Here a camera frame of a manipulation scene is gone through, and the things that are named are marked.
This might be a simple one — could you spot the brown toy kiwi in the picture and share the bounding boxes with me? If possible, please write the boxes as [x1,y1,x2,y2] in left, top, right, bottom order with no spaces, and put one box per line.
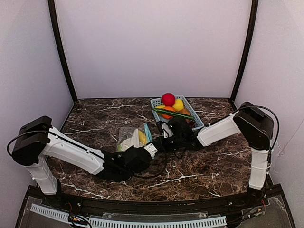
[180,108,191,116]

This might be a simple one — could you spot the orange toy orange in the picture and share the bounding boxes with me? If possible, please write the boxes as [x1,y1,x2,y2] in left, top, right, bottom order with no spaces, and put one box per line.
[162,106,176,119]

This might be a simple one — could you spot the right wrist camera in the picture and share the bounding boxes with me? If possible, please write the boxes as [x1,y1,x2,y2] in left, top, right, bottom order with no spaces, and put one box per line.
[156,121,173,138]

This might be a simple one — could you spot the purple toy grapes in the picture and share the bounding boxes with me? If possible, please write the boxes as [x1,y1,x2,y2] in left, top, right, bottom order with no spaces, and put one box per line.
[188,120,196,129]

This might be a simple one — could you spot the light blue perforated basket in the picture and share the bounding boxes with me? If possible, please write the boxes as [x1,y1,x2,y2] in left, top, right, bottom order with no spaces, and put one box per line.
[150,95,204,131]

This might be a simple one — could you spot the black left rear frame post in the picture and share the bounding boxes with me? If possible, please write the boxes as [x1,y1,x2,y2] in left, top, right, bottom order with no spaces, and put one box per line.
[47,0,78,104]

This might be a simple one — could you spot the yellow toy banana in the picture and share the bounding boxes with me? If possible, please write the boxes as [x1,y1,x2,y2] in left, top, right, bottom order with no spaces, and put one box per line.
[138,130,148,145]

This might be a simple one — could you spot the red toy apple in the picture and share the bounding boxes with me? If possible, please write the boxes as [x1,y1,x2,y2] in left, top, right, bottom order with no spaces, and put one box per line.
[161,93,176,106]

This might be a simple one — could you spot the yellow toy lemon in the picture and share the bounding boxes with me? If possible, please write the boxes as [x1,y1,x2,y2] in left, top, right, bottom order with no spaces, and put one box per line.
[172,99,184,112]

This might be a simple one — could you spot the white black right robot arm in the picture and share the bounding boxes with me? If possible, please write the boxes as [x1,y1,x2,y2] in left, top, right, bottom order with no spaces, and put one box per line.
[153,102,280,205]

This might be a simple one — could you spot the green toy cucumber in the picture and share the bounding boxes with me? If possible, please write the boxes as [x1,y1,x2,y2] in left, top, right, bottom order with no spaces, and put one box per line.
[152,108,194,120]

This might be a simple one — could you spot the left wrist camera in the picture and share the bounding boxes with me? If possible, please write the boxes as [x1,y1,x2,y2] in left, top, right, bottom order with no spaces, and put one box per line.
[143,142,158,160]

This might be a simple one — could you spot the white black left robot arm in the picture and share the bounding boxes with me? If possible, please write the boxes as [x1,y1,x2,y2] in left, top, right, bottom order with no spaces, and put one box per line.
[7,116,158,195]

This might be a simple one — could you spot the black right rear frame post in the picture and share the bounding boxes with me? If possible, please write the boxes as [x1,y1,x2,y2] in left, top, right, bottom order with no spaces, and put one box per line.
[229,0,259,104]

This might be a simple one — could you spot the clear zip top bag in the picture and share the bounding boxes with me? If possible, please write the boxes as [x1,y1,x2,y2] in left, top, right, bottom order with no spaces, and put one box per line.
[116,123,153,152]

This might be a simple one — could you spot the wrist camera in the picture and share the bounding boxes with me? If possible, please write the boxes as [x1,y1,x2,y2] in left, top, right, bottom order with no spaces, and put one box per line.
[143,142,158,160]
[156,121,173,138]

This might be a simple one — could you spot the light blue slotted cable duct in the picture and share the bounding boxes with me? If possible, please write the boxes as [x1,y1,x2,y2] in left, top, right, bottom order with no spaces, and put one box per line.
[30,203,227,228]

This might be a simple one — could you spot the black frame post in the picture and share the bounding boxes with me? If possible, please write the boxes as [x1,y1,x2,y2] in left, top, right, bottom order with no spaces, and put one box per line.
[229,0,259,104]
[47,0,78,104]

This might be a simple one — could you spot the white toy cauliflower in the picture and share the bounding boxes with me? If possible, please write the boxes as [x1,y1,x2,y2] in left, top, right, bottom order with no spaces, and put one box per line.
[116,127,142,152]

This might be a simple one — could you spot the black front frame rail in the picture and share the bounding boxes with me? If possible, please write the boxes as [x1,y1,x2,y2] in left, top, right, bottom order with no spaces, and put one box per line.
[23,185,283,218]

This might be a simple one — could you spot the small yellow toy fruit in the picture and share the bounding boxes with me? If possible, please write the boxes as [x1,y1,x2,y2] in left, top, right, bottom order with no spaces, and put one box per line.
[155,105,165,109]

